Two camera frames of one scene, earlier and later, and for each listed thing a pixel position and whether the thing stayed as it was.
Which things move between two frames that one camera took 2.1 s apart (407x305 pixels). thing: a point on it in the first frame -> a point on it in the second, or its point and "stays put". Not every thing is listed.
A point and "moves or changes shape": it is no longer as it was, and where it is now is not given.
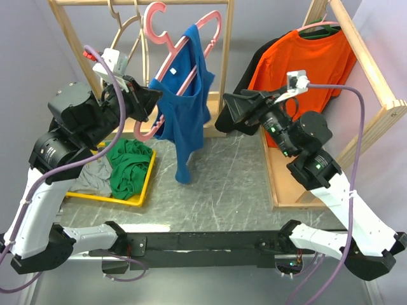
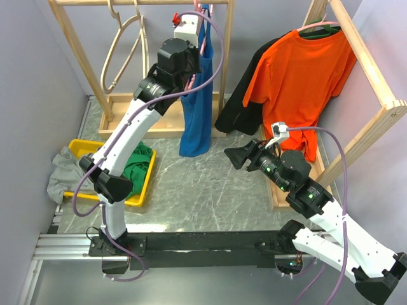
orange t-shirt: [328, 58] stays put
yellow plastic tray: [136, 202] stays put
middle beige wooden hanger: [145, 47] stays put
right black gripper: [250, 100] -> [255, 147]
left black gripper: [142, 100] -> [196, 53]
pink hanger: [140, 135] moves or changes shape
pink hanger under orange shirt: [322, 23] stays put
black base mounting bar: [201, 248] stays put
